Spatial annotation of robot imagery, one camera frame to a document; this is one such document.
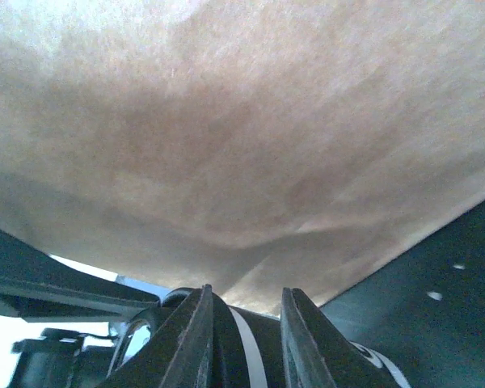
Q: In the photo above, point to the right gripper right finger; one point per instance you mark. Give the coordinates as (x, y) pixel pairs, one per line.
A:
(316, 354)

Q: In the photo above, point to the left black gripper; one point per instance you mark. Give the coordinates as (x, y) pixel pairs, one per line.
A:
(36, 286)

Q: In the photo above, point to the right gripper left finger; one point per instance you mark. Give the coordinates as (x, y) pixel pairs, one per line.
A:
(181, 352)

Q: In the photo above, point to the single white paper cup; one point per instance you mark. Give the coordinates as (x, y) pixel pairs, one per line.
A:
(248, 350)

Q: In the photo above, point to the brown paper bag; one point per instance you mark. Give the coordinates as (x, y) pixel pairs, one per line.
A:
(250, 145)

